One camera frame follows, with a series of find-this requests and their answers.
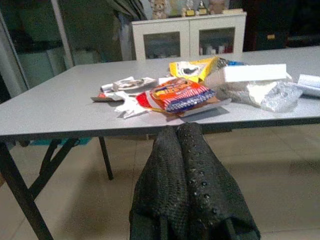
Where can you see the yellow snack wrapper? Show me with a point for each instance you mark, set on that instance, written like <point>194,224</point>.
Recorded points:
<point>200,68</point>

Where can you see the dark wooden cabinet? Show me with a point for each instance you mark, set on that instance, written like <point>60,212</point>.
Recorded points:
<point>280,22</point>

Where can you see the black folding table leg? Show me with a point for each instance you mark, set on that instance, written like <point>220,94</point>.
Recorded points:
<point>22,197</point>
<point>106,160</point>

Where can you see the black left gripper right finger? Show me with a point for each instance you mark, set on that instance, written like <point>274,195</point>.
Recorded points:
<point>212,195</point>

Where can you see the brown cardboard piece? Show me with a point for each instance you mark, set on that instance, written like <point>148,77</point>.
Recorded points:
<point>212,103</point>

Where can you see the white glass-door cabinet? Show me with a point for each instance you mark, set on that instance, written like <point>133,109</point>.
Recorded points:
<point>190,30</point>

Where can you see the torn white paper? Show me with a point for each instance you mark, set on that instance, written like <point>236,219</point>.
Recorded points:
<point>127,105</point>

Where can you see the crumpled white grey wrapper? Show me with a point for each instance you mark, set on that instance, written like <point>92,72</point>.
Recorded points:
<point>130,83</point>

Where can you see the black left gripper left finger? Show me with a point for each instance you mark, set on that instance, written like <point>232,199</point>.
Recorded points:
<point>160,190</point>

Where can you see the orange blue-dotted snack wrapper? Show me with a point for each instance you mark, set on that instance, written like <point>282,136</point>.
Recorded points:
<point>182,93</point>

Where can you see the brown teddy bear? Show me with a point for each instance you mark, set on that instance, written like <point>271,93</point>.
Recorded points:
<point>217,6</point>

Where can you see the aluminium glass door frame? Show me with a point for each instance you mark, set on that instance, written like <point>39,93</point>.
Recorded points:
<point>63,32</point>

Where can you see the small blue wrapper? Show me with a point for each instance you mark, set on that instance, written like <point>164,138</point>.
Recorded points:
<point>235,62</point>

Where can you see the long white box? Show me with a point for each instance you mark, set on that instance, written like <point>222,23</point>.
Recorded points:
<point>255,72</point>

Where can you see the silver foil bag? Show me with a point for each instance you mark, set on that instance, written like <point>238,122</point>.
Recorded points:
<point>275,96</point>

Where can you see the gold trophy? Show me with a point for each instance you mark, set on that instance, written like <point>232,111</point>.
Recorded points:
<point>202,8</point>
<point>190,10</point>

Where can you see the beige teddy bear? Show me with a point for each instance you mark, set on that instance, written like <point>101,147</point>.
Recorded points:
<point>158,8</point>

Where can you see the flat beige book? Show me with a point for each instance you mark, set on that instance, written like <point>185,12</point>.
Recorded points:
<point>232,10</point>

